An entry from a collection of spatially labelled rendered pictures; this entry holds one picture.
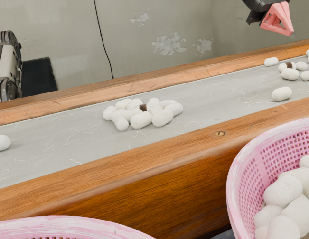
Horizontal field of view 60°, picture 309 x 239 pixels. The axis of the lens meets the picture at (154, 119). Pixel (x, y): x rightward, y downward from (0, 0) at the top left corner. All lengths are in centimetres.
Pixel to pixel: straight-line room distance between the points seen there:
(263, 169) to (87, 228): 15
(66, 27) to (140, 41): 67
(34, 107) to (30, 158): 21
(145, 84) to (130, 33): 200
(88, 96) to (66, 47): 190
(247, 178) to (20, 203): 17
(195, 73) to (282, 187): 45
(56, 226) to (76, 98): 40
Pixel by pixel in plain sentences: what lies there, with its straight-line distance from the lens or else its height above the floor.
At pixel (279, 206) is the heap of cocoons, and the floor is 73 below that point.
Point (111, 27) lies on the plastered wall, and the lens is 253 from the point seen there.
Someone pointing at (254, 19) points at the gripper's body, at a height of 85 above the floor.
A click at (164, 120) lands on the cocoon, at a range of 37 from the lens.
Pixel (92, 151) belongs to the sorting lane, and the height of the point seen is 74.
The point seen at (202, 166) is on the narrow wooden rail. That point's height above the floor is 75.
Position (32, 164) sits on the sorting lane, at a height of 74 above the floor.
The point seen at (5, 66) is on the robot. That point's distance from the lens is 88.
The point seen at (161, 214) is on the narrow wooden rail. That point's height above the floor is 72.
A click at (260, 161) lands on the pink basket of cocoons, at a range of 25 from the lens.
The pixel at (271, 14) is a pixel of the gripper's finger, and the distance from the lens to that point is 75.
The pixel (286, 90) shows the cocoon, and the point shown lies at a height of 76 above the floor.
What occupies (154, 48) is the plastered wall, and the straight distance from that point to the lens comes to 267.
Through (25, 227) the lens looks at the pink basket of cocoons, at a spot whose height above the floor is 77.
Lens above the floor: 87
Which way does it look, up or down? 19 degrees down
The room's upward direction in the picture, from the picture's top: 8 degrees counter-clockwise
